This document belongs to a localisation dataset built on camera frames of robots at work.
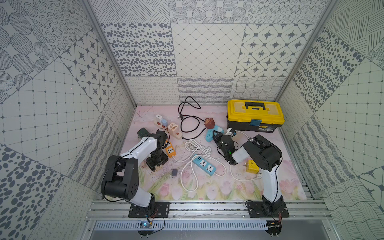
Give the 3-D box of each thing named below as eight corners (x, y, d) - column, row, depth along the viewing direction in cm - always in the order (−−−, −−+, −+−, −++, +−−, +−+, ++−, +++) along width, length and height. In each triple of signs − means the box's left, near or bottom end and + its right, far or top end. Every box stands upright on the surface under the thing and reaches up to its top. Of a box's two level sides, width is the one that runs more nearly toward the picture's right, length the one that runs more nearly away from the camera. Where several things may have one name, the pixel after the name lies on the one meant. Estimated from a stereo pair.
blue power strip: (191, 161, 92) (191, 159, 89) (197, 155, 94) (197, 153, 92) (211, 177, 86) (212, 175, 83) (216, 170, 88) (217, 168, 86)
